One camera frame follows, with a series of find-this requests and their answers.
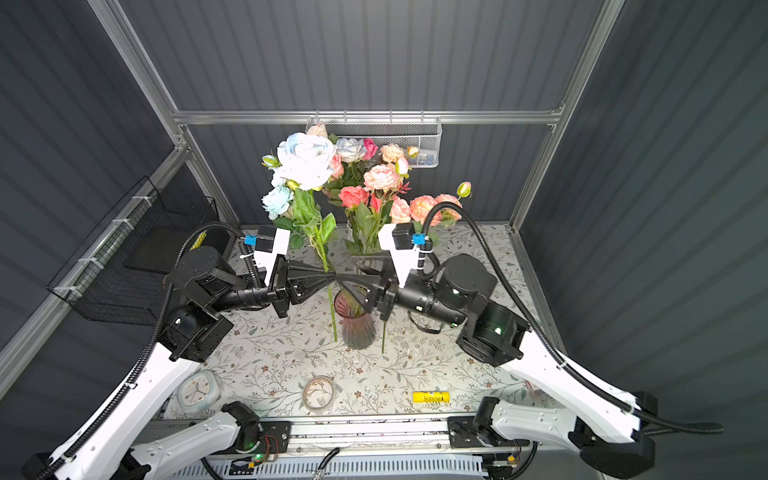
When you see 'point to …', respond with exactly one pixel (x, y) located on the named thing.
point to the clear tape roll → (318, 394)
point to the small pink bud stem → (383, 339)
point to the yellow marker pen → (199, 240)
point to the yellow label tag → (427, 397)
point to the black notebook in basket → (157, 249)
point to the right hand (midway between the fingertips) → (348, 274)
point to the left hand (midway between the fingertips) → (335, 275)
